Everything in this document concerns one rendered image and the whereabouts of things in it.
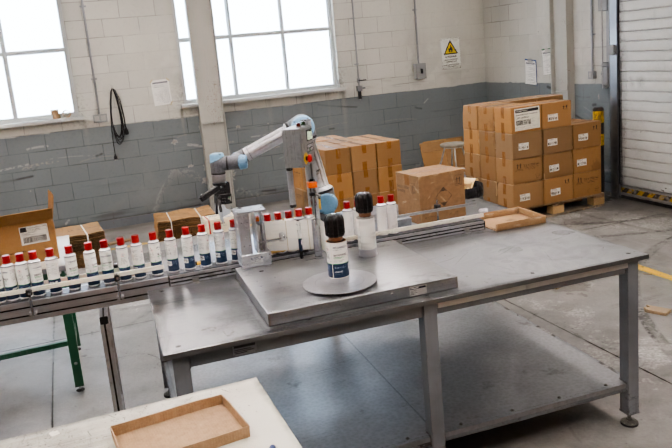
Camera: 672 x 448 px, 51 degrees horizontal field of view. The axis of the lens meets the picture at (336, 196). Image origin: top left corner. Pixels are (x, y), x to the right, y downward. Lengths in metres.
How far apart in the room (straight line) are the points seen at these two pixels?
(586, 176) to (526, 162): 0.78
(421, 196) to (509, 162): 3.26
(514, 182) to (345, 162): 1.64
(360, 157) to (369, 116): 2.51
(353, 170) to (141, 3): 3.31
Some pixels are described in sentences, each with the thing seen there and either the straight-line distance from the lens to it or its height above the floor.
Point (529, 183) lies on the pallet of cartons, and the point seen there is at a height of 0.39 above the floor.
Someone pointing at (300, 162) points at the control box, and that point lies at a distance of 3.43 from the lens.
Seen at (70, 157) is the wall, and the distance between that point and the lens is 8.68.
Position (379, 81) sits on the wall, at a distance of 9.49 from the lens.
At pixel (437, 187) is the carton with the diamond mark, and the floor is 1.04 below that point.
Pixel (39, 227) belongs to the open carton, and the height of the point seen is 0.98.
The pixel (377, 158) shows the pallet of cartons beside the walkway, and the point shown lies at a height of 0.74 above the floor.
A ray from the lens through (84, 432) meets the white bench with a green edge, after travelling 2.31.
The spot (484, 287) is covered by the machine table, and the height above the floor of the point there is 0.83.
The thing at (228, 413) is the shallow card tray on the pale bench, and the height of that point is 0.80.
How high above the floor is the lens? 1.83
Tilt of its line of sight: 12 degrees down
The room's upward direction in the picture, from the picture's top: 5 degrees counter-clockwise
